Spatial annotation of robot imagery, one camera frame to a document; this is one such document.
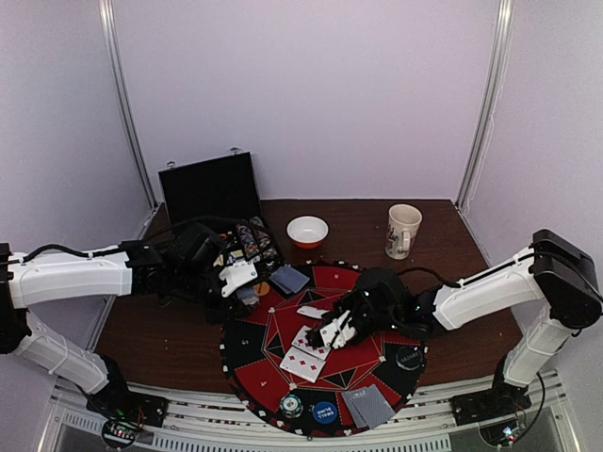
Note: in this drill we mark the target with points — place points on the orange big blind button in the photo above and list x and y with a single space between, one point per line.
262 289

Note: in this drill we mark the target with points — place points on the aluminium frame post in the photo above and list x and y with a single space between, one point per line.
493 88
108 23

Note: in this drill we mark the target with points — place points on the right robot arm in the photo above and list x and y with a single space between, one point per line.
550 269

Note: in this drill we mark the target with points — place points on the blue backed card deck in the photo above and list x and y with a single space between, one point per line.
248 297

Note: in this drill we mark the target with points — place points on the dealt face-down card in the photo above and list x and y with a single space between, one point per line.
285 278
297 280
360 405
383 411

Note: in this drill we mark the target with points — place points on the blue small blind button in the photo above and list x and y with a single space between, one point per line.
325 413

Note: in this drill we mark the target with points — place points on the cream ceramic mug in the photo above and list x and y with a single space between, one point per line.
404 221

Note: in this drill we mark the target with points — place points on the stack of poker chips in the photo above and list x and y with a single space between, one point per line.
291 406

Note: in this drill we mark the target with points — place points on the black poker chip case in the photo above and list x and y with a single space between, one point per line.
218 193

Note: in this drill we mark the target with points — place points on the white bowl orange outside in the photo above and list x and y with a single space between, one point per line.
307 232

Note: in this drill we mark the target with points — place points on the face-up diamonds card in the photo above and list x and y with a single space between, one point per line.
303 364
301 342

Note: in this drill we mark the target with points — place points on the right aluminium frame post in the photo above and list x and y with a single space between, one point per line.
493 88

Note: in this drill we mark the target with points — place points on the chip row in case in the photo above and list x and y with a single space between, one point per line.
264 239
248 243

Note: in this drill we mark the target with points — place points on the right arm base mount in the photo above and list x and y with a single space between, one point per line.
502 415

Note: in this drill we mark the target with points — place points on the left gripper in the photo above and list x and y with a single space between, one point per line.
221 313

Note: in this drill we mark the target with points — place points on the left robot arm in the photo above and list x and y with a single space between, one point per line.
55 272

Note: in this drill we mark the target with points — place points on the round red black poker mat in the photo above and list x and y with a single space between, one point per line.
252 349

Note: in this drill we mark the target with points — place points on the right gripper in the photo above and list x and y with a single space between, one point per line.
347 313

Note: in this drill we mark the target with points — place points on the dice and buttons pile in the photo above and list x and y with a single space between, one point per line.
227 241

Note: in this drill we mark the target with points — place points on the left aluminium frame post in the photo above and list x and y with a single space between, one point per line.
108 23

